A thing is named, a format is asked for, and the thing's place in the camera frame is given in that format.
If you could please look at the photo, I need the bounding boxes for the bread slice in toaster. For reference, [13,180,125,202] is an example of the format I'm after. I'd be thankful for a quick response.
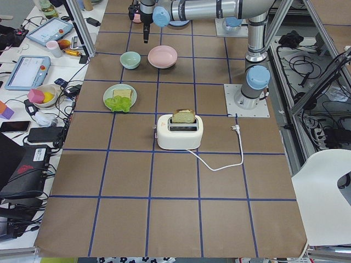
[172,109,195,123]

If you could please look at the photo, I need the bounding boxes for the green plate with food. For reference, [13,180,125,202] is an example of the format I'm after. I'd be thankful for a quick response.
[103,84,137,107]

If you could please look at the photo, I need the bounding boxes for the pink bowl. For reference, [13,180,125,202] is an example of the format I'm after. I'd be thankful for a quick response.
[133,13,141,24]

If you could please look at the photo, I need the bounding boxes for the teach pendant near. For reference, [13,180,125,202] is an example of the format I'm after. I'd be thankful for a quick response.
[4,55,51,91]

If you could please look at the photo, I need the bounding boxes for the blue plate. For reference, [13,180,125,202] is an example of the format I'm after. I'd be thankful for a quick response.
[169,20,190,27]

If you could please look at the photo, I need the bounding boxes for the bread slice on plate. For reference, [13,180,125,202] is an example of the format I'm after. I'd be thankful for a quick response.
[113,89,133,101]

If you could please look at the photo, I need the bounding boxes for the teach pendant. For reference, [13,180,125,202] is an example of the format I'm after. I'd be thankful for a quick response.
[4,55,51,91]
[26,18,73,46]

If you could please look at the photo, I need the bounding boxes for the pink cup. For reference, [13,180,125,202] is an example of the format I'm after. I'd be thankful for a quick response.
[46,41,63,58]

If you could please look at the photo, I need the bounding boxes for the cream white toaster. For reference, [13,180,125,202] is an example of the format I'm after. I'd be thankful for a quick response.
[156,114,203,150]

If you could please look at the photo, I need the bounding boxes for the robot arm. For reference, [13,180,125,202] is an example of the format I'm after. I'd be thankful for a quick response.
[140,1,274,46]
[226,13,271,110]

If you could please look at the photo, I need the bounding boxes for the pink plate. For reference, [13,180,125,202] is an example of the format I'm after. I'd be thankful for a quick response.
[148,45,178,65]

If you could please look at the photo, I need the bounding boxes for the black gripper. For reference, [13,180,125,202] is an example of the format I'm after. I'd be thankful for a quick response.
[139,0,154,43]

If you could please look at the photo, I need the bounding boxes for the smartphone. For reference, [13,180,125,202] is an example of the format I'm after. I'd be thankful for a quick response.
[1,121,31,133]

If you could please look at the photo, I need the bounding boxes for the white chair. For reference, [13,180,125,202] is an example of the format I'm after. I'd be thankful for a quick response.
[292,149,350,246]

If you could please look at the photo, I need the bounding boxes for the green lettuce leaf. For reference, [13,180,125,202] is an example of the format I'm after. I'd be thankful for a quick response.
[104,95,132,112]

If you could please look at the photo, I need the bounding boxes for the white toaster power cable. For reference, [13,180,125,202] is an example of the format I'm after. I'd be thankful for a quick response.
[185,124,245,172]

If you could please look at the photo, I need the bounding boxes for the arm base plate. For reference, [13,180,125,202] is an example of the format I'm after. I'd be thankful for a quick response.
[224,84,270,118]
[215,17,248,38]

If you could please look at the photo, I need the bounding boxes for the beige bowl with toys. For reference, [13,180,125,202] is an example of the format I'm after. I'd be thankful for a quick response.
[27,84,60,109]

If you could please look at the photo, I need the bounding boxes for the mint green bowl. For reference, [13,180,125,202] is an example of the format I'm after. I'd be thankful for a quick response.
[120,51,141,70]

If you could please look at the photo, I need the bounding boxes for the teach pendant far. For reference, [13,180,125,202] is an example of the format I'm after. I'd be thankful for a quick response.
[26,18,73,46]

